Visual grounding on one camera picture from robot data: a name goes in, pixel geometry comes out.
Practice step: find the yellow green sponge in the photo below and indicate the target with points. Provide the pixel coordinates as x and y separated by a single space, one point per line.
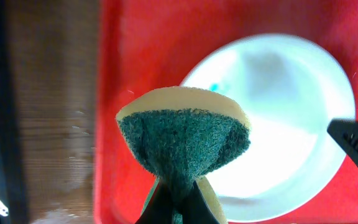
179 134

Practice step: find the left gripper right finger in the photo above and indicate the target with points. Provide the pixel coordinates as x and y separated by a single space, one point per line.
194 209

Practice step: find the red plastic tray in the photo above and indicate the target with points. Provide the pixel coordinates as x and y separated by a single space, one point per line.
148 44

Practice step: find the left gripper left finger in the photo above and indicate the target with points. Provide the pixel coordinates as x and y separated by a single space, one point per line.
159 210

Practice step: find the white plate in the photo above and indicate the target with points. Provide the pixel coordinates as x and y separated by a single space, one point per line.
290 88

